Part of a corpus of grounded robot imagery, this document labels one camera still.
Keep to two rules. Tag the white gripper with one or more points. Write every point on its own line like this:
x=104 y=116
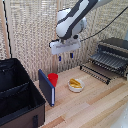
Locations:
x=65 y=46

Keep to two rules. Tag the red plastic cup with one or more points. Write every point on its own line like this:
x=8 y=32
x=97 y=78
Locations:
x=53 y=79

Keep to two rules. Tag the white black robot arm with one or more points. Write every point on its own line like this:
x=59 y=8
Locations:
x=71 y=20

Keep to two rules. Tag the black toaster oven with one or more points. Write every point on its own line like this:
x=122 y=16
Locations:
x=111 y=55

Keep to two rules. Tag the curved yellow banana piece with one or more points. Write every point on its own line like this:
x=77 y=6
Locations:
x=78 y=82

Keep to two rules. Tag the long yellow banana piece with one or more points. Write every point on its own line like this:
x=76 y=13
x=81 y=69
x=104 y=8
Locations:
x=74 y=85

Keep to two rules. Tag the white round bowl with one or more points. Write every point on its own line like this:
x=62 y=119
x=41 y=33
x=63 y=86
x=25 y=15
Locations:
x=76 y=87

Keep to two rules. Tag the dark blue binder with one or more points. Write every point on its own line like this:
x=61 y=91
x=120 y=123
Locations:
x=46 y=87

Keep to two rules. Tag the bamboo folding screen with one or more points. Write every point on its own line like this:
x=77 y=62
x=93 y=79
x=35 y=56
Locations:
x=30 y=33

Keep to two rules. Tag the black fabric storage box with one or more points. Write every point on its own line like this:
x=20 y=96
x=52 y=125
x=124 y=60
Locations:
x=16 y=93

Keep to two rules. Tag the black vertical pole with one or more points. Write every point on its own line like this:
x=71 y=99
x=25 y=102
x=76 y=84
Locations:
x=6 y=30

